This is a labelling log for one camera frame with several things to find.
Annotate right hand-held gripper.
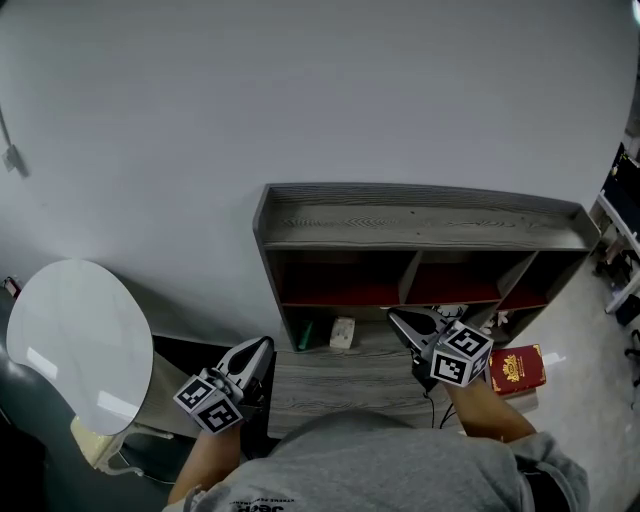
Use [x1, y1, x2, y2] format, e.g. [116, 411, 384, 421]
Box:
[387, 307, 496, 390]

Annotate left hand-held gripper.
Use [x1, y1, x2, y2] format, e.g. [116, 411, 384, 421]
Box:
[172, 336, 276, 436]

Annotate grey wooden shelf unit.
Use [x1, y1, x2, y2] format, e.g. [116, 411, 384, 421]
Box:
[252, 182, 603, 354]

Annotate red book with gold ornament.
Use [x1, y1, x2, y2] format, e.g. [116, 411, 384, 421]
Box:
[487, 343, 548, 399]

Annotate person's right forearm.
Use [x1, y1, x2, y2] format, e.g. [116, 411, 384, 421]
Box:
[444, 377, 539, 444]

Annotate person's left forearm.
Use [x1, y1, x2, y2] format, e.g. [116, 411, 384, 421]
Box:
[167, 427, 246, 504]

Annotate framed deer picture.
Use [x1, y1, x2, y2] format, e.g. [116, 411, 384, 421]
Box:
[430, 303, 470, 321]

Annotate small white packet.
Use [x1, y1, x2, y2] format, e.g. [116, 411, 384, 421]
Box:
[329, 315, 357, 350]

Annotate white flowers in white pot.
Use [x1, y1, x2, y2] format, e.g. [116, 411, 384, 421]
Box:
[480, 308, 515, 335]

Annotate person's grey sweatshirt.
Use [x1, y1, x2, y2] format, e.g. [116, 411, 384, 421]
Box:
[162, 409, 591, 512]

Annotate white round table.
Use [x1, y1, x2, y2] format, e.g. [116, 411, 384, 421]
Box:
[5, 258, 176, 479]

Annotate black office chair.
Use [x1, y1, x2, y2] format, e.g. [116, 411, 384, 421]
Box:
[623, 328, 640, 390]

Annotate white office table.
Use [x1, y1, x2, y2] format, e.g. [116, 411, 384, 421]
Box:
[589, 192, 640, 314]

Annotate black door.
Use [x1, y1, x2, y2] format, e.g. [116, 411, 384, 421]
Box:
[598, 141, 640, 221]

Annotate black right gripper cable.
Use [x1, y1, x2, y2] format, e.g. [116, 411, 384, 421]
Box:
[422, 389, 457, 430]

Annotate wall conduit with socket box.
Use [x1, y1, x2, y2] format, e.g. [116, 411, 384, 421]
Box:
[0, 102, 31, 179]

